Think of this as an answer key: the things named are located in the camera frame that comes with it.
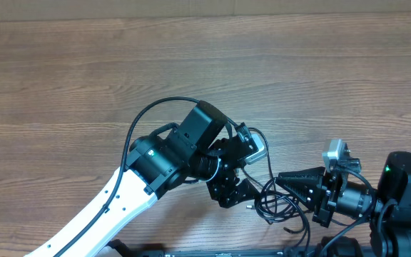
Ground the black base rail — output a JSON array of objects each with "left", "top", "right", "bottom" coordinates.
[{"left": 98, "top": 238, "right": 374, "bottom": 257}]

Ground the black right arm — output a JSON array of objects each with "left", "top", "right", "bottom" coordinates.
[{"left": 275, "top": 151, "right": 411, "bottom": 256}]

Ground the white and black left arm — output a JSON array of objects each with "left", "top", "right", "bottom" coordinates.
[{"left": 30, "top": 99, "right": 268, "bottom": 256}]

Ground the thin black cable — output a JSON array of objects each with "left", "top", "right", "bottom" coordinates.
[{"left": 240, "top": 126, "right": 308, "bottom": 235}]

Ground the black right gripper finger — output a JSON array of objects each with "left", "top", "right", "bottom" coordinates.
[
  {"left": 278, "top": 166, "right": 325, "bottom": 178},
  {"left": 275, "top": 174, "right": 321, "bottom": 211}
]

